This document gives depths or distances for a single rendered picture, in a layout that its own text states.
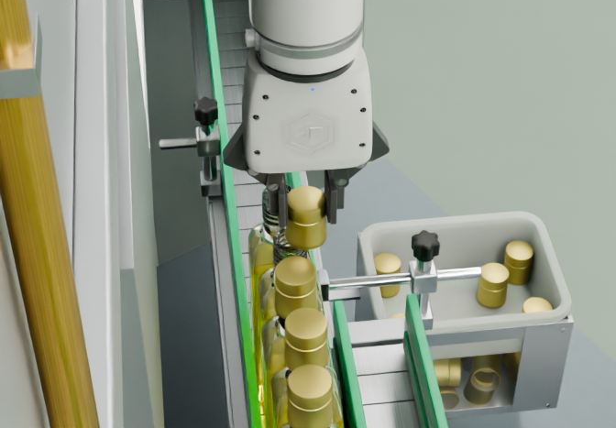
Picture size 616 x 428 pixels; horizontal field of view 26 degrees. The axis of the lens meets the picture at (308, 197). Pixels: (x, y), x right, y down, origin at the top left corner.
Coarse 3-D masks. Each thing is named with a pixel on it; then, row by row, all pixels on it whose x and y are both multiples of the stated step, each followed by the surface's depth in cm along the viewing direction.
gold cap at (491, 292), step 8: (488, 264) 158; (496, 264) 158; (488, 272) 157; (496, 272) 157; (504, 272) 157; (480, 280) 157; (488, 280) 156; (496, 280) 156; (504, 280) 156; (480, 288) 158; (488, 288) 157; (496, 288) 156; (504, 288) 157; (480, 296) 158; (488, 296) 157; (496, 296) 157; (504, 296) 158; (488, 304) 158; (496, 304) 158
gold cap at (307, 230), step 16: (304, 192) 112; (320, 192) 112; (288, 208) 111; (304, 208) 111; (320, 208) 111; (288, 224) 112; (304, 224) 111; (320, 224) 112; (288, 240) 114; (304, 240) 112; (320, 240) 113
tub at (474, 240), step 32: (384, 224) 159; (416, 224) 159; (448, 224) 159; (480, 224) 160; (512, 224) 160; (448, 256) 162; (480, 256) 163; (544, 256) 156; (448, 288) 161; (512, 288) 161; (544, 288) 156; (448, 320) 148; (480, 320) 148; (512, 320) 148; (544, 320) 148
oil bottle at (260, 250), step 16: (256, 240) 122; (256, 256) 121; (272, 256) 121; (256, 272) 122; (256, 288) 123; (256, 304) 124; (256, 320) 126; (256, 336) 128; (256, 352) 129; (256, 368) 131
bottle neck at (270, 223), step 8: (264, 192) 119; (288, 192) 119; (264, 200) 118; (264, 208) 119; (264, 216) 120; (272, 216) 119; (264, 224) 120; (272, 224) 119; (264, 232) 121; (272, 232) 120; (272, 240) 121
